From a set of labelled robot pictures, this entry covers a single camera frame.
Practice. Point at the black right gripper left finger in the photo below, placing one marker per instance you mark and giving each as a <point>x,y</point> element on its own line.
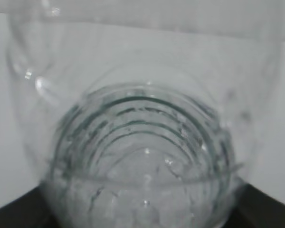
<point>28,211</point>

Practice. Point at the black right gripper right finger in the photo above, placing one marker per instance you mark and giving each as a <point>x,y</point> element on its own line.
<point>257,210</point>

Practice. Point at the clear green-label water bottle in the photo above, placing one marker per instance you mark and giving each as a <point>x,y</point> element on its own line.
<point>143,113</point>

